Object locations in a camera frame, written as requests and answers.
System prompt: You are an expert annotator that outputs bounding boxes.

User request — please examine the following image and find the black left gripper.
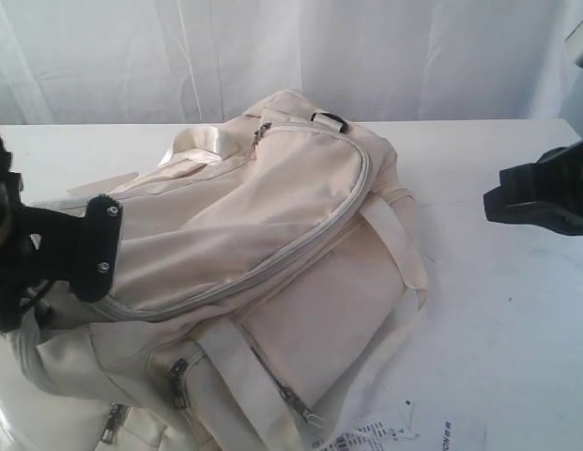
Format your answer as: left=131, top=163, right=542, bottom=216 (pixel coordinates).
left=0, top=135, right=84, bottom=333

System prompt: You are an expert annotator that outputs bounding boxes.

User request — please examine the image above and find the white backdrop curtain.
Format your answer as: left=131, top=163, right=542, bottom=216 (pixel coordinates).
left=0, top=1, right=583, bottom=124

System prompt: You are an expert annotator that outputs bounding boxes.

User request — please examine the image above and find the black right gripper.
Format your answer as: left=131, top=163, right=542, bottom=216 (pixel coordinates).
left=483, top=138, right=583, bottom=236

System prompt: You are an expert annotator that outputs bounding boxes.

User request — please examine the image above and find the white printed paper tag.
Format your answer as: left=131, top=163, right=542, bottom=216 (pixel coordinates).
left=307, top=400, right=455, bottom=451

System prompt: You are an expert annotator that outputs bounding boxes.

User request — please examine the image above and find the cream fabric duffel bag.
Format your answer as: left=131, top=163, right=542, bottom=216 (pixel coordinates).
left=2, top=90, right=428, bottom=450

